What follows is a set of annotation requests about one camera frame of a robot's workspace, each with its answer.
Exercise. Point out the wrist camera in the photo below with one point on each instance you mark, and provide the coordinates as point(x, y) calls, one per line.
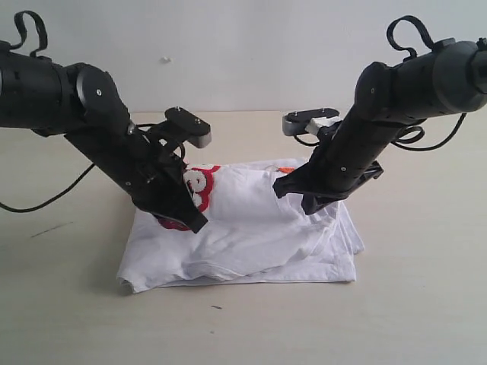
point(181, 126)
point(295, 123)

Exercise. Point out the orange size tag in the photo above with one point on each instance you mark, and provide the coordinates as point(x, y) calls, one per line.
point(286, 169)

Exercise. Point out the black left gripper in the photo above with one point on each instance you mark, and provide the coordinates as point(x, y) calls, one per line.
point(130, 161)

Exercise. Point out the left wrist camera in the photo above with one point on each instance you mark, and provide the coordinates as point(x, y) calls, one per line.
point(181, 126)

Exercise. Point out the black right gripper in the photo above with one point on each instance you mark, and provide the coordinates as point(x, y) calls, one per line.
point(344, 160)

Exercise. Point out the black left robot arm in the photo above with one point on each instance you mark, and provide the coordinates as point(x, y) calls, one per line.
point(81, 102)

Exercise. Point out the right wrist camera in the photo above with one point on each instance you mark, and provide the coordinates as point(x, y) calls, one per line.
point(295, 123)

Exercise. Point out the white t-shirt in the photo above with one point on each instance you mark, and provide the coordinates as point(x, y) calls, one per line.
point(251, 236)

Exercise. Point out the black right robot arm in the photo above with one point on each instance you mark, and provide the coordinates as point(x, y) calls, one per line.
point(449, 80)

